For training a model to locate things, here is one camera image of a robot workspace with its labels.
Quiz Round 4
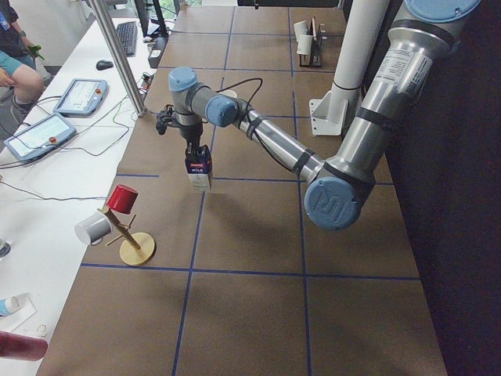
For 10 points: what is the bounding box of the lower teach pendant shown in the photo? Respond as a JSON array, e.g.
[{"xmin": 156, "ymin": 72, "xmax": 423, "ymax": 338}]
[{"xmin": 4, "ymin": 114, "xmax": 77, "ymax": 161}]

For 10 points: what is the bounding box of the wooden mug tree stand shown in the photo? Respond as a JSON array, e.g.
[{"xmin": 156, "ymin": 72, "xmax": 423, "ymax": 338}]
[{"xmin": 99, "ymin": 207, "xmax": 156, "ymax": 266}]

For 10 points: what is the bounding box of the aluminium frame post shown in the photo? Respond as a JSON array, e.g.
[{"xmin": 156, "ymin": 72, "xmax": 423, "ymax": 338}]
[{"xmin": 88, "ymin": 0, "xmax": 146, "ymax": 118}]

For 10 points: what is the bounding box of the black box with label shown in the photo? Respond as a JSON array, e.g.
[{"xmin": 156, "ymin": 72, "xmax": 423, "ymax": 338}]
[{"xmin": 148, "ymin": 39, "xmax": 165, "ymax": 69}]

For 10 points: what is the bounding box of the white smiley face cup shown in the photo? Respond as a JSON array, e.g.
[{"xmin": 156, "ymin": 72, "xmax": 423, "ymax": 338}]
[{"xmin": 221, "ymin": 89, "xmax": 238, "ymax": 99}]

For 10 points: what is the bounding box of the teach pendant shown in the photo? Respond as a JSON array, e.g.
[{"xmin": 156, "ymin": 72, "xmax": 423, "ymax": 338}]
[
  {"xmin": 4, "ymin": 114, "xmax": 77, "ymax": 161},
  {"xmin": 53, "ymin": 78, "xmax": 108, "ymax": 118}
]

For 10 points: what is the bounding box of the black wire mug rack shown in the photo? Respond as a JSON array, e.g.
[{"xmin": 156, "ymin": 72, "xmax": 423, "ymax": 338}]
[{"xmin": 298, "ymin": 16, "xmax": 326, "ymax": 67}]

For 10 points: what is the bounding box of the white HOME mug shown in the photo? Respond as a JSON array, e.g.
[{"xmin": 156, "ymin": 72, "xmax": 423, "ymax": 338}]
[{"xmin": 294, "ymin": 20, "xmax": 308, "ymax": 40}]

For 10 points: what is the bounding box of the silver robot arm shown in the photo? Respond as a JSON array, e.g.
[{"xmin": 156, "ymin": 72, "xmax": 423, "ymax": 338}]
[{"xmin": 157, "ymin": 1, "xmax": 478, "ymax": 230}]

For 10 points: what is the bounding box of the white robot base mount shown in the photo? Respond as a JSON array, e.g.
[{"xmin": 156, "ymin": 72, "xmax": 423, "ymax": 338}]
[{"xmin": 309, "ymin": 0, "xmax": 389, "ymax": 136}]

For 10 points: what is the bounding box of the black computer mouse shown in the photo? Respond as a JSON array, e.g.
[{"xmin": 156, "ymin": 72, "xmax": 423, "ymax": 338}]
[{"xmin": 96, "ymin": 60, "xmax": 114, "ymax": 71}]

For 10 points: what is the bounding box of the white ribbed mug left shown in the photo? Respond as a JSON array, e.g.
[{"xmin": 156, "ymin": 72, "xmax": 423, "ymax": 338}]
[{"xmin": 296, "ymin": 34, "xmax": 314, "ymax": 56}]

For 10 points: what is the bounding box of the black keyboard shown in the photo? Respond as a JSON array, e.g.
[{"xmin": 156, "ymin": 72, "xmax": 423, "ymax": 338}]
[{"xmin": 116, "ymin": 21, "xmax": 138, "ymax": 56}]

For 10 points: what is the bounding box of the red bottle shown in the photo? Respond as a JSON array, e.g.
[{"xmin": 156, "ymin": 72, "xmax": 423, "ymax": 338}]
[{"xmin": 1, "ymin": 331, "xmax": 48, "ymax": 361}]

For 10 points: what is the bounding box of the red mug on tree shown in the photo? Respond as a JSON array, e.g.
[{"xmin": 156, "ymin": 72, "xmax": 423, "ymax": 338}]
[{"xmin": 106, "ymin": 184, "xmax": 139, "ymax": 214}]

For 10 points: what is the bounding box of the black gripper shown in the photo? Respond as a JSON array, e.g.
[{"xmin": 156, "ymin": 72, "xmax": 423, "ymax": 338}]
[{"xmin": 180, "ymin": 124, "xmax": 202, "ymax": 155}]

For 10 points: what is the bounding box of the upper teach pendant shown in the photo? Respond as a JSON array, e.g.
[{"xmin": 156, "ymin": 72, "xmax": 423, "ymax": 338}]
[{"xmin": 53, "ymin": 78, "xmax": 108, "ymax": 118}]

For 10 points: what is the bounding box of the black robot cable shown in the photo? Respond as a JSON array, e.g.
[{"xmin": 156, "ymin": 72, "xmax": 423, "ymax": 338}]
[{"xmin": 214, "ymin": 77, "xmax": 275, "ymax": 152}]

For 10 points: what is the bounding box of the seated person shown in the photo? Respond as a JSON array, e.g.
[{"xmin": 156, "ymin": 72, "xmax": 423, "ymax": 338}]
[{"xmin": 1, "ymin": 1, "xmax": 45, "ymax": 122}]

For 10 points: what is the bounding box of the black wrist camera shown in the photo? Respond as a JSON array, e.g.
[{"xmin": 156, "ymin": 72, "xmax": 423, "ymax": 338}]
[{"xmin": 156, "ymin": 104, "xmax": 174, "ymax": 136}]

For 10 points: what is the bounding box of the grey mug on tree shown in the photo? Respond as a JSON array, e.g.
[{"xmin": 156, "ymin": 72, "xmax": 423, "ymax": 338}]
[{"xmin": 74, "ymin": 211, "xmax": 112, "ymax": 245}]

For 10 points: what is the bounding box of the small white bottle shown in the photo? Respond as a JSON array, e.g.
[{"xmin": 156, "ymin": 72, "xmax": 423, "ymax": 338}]
[{"xmin": 0, "ymin": 296, "xmax": 23, "ymax": 318}]

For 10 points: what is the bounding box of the blue milk carton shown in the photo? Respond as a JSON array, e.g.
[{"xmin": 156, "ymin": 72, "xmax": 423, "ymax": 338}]
[{"xmin": 185, "ymin": 145, "xmax": 212, "ymax": 191}]

